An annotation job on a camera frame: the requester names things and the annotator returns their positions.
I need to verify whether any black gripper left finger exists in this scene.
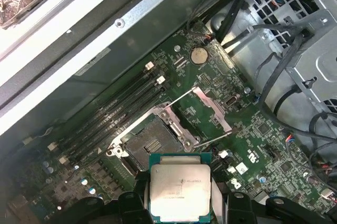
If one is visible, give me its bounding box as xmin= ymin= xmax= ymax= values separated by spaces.
xmin=70 ymin=171 xmax=150 ymax=224

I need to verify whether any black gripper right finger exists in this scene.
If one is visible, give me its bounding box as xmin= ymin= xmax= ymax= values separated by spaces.
xmin=211 ymin=178 xmax=327 ymax=224

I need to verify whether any silver CPU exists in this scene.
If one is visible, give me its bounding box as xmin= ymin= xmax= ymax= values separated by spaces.
xmin=148 ymin=152 xmax=213 ymax=223

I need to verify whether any wire locking lever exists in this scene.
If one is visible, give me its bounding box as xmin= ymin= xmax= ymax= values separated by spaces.
xmin=64 ymin=154 xmax=108 ymax=182

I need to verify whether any CPU socket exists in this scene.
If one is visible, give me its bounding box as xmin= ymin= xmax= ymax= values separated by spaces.
xmin=105 ymin=104 xmax=201 ymax=180

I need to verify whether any green motherboard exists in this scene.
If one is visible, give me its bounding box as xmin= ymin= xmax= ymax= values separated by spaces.
xmin=5 ymin=21 xmax=337 ymax=224

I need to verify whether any black RAM slot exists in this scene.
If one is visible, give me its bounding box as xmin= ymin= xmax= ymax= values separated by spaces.
xmin=59 ymin=75 xmax=166 ymax=164
xmin=65 ymin=83 xmax=171 ymax=171
xmin=54 ymin=69 xmax=160 ymax=158
xmin=48 ymin=62 xmax=155 ymax=151

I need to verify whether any round coin battery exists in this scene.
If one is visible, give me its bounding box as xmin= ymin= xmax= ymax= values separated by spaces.
xmin=190 ymin=47 xmax=209 ymax=64

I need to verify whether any silver metal drive cage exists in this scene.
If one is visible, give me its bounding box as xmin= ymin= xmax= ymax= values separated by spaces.
xmin=210 ymin=0 xmax=337 ymax=109

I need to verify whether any black PC case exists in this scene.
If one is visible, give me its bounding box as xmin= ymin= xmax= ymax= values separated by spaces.
xmin=0 ymin=0 xmax=337 ymax=224

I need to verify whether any thick black cable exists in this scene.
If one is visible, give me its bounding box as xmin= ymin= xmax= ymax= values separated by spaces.
xmin=217 ymin=0 xmax=250 ymax=47

